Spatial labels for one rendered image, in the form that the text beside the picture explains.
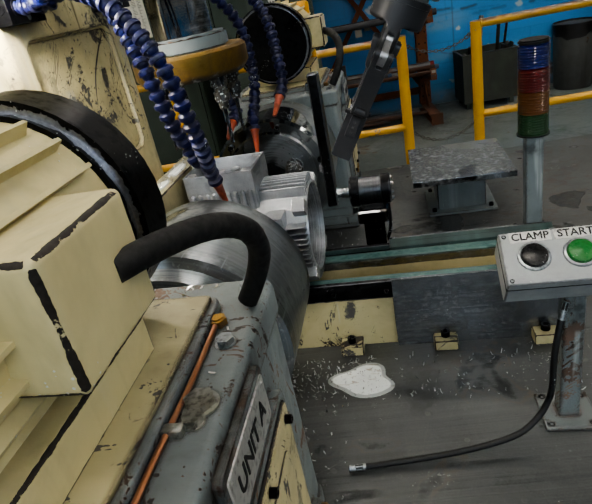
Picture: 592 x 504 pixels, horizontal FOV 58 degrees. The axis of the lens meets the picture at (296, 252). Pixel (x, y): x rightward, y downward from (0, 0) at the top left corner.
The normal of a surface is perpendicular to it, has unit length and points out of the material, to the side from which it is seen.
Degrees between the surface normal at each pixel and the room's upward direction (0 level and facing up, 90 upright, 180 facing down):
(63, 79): 90
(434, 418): 0
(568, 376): 90
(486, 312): 90
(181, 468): 0
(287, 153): 90
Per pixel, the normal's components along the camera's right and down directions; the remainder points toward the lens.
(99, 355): 0.97, -0.10
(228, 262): 0.42, -0.77
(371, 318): -0.14, 0.47
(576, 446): -0.18, -0.88
